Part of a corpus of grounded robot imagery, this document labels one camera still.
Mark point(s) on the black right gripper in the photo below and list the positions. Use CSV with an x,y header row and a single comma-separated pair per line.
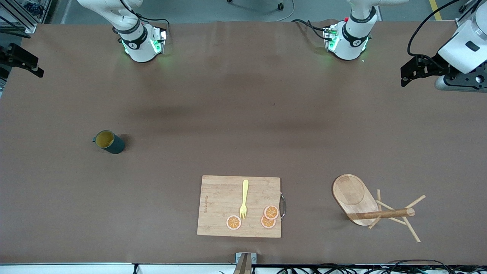
x,y
12,55

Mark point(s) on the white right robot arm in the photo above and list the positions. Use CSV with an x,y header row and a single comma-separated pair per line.
x,y
137,49

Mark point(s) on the dark green cup yellow inside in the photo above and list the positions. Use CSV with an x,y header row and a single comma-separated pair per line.
x,y
110,142

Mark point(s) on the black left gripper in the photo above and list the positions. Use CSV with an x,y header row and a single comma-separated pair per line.
x,y
432,63

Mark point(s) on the toy orange slice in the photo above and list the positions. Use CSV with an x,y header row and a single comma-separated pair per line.
x,y
233,222
266,224
271,212

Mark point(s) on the wooden mug tree rack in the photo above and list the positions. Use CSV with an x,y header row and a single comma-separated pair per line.
x,y
352,194

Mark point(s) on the bamboo cutting board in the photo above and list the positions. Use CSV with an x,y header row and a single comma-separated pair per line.
x,y
220,205

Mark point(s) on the aluminium frame post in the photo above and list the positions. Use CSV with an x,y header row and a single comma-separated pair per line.
x,y
23,17
466,15

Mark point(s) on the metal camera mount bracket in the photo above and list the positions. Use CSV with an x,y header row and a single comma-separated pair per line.
x,y
243,266

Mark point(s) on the yellow plastic fork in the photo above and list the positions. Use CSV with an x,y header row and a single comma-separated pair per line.
x,y
245,190

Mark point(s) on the black chair caster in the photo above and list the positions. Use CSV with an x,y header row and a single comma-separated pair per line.
x,y
280,6

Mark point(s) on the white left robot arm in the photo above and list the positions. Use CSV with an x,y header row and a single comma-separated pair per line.
x,y
352,42

